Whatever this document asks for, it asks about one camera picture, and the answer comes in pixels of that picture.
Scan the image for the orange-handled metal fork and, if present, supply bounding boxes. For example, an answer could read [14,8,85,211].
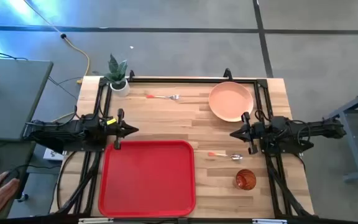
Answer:
[145,94,180,101]

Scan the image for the green leafy plant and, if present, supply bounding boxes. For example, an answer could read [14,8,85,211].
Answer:
[104,53,129,84]

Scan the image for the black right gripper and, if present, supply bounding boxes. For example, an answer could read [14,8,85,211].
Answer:
[229,111,265,156]

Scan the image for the orange-handled metal spoon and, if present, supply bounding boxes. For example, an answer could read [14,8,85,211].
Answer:
[208,151,244,161]

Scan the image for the black cable bundle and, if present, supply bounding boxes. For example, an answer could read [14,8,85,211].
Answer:
[55,151,103,215]

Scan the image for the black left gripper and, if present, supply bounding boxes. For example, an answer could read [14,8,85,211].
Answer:
[105,108,139,150]

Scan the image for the thin black floor cable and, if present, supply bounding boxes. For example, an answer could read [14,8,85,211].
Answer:
[0,47,28,62]

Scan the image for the red plastic tray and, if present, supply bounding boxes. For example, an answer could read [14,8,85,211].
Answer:
[98,139,197,218]

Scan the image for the grey-blue metal table frame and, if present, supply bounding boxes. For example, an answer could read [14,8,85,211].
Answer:
[323,86,358,183]

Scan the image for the peach round plate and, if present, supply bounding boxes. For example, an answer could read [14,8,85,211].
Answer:
[208,81,255,123]

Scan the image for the black aluminium table frame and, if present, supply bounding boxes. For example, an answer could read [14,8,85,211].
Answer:
[54,77,315,219]

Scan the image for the silver metal bar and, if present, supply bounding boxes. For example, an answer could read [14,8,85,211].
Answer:
[252,218,288,224]
[78,217,115,224]

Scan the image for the grey desk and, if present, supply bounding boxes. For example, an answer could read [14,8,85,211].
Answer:
[0,57,54,142]

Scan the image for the orange faceted plastic cup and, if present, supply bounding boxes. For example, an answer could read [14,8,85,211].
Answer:
[235,169,257,191]

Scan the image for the white printed paper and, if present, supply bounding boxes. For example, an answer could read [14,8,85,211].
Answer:
[44,148,65,161]

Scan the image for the white plant pot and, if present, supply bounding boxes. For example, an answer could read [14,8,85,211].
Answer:
[109,79,131,98]

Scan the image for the yellow floor cable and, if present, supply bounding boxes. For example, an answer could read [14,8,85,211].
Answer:
[23,0,91,85]

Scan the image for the black computer mouse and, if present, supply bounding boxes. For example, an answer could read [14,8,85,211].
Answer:
[0,169,22,187]

